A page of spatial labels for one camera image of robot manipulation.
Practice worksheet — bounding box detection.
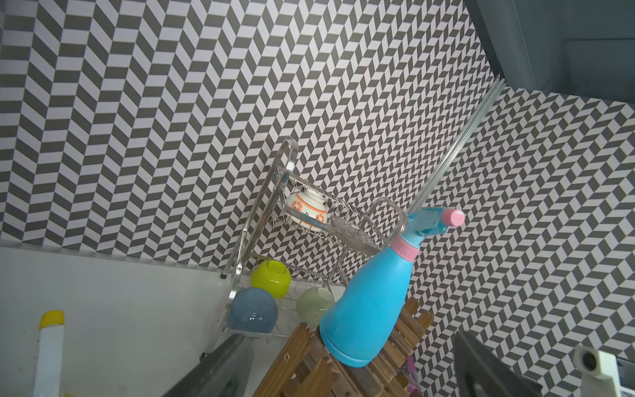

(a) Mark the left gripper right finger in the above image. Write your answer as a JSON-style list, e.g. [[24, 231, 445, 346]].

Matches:
[[453, 330, 542, 396]]

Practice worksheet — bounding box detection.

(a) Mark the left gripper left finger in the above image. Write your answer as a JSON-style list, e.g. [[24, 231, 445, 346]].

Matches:
[[164, 334, 254, 397]]

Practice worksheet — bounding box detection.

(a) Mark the wooden slatted shelf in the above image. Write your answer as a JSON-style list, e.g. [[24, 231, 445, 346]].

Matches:
[[253, 298, 434, 396]]

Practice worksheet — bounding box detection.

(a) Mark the blue spray bottle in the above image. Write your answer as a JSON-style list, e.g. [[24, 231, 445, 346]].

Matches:
[[319, 208, 466, 368]]

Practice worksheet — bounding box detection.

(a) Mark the yellow spray bottle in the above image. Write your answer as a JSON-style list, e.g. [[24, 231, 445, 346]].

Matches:
[[32, 310, 65, 397]]

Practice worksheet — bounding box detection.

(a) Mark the purple box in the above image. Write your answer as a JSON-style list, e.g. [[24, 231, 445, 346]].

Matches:
[[399, 356, 423, 396]]

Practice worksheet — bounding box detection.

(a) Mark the blue bowl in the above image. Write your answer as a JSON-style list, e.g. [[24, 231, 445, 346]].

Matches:
[[228, 287, 279, 333]]

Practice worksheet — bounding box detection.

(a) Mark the pale green bowl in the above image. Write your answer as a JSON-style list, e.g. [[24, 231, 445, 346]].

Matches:
[[296, 287, 335, 329]]

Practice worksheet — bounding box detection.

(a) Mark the metal dish rack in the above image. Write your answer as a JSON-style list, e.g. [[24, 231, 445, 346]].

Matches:
[[202, 138, 407, 357]]

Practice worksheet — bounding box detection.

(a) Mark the glass plate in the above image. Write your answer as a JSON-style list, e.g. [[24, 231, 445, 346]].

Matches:
[[328, 216, 380, 256]]

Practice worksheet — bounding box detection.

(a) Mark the orange patterned bowl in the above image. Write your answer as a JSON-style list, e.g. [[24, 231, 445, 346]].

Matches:
[[285, 188, 328, 223]]

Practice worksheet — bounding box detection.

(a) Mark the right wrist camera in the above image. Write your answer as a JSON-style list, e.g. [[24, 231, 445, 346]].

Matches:
[[573, 346, 634, 397]]

